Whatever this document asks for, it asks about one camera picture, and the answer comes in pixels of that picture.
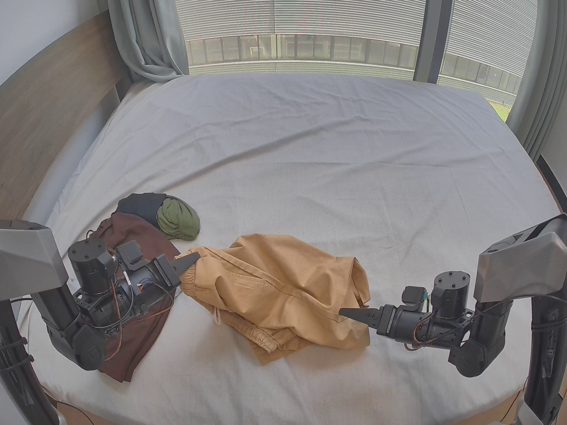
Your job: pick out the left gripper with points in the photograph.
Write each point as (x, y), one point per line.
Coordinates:
(146, 288)

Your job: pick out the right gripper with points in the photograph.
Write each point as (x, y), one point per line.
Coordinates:
(401, 323)

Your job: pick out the tan shorts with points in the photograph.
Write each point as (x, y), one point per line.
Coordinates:
(283, 290)

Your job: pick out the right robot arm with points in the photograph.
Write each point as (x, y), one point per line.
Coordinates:
(452, 290)

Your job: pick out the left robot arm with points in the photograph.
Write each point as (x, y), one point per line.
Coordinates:
(91, 264)

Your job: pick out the bed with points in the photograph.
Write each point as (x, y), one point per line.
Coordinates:
(310, 148)

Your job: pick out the green garment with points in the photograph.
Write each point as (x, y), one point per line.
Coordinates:
(177, 219)

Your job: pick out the brown shorts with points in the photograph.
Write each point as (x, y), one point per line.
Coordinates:
(133, 233)

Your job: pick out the black garment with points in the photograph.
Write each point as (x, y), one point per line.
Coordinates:
(137, 206)

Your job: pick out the grey-green curtain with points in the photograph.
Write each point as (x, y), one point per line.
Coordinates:
(545, 82)
(146, 24)

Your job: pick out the window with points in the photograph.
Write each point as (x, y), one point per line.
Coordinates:
(310, 16)

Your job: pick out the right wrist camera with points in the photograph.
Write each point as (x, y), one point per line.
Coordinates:
(412, 295)

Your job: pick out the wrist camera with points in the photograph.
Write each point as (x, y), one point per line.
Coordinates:
(412, 295)
(130, 253)

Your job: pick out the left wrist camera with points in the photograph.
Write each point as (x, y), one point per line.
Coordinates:
(130, 253)

